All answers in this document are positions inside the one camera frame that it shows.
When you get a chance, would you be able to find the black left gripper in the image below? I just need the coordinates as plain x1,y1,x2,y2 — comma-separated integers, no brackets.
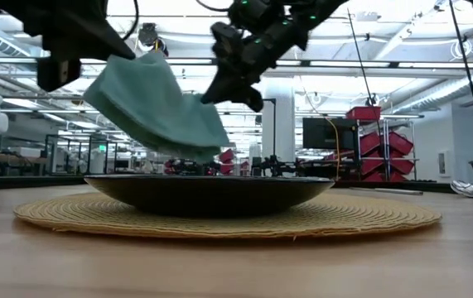
0,0,137,61

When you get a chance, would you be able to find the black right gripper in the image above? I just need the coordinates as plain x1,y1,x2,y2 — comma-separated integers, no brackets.
200,24,287,113

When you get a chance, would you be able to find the teal cloth napkin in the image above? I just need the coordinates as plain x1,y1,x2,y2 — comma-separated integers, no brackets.
82,51,231,163

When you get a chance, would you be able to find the patterned ceramic bowl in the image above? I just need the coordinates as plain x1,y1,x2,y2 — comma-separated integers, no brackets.
83,173,335,219

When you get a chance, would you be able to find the round woven yellow placemat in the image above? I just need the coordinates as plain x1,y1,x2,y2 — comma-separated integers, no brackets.
12,190,443,240

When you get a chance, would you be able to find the silver knife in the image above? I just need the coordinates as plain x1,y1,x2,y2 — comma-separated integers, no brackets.
350,186,424,196

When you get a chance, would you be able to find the black monitor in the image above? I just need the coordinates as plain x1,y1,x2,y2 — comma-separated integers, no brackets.
302,118,360,151

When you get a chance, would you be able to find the shelf with red bins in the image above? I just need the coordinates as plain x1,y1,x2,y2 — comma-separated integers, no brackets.
345,106,419,183

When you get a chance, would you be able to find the ceiling cord reel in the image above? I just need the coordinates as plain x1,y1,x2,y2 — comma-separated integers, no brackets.
138,22,170,58

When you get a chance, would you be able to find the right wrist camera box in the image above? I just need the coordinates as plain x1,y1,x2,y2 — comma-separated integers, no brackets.
210,21,245,61

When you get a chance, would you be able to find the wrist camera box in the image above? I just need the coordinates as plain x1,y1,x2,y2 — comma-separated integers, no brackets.
36,57,83,93
210,21,245,61

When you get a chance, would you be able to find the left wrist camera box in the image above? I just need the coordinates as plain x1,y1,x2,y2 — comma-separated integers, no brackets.
36,57,83,93

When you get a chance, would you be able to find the orange hanging cable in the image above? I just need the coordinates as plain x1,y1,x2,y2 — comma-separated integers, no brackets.
322,117,341,179

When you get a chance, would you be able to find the thin black drop cable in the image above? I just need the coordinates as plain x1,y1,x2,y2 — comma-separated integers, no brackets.
345,7,382,108

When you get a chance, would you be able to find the black aluminium table frame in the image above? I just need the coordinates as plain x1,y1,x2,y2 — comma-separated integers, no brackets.
0,173,473,198

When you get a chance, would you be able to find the thick black drop cable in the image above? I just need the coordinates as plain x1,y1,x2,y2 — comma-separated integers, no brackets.
446,0,473,163

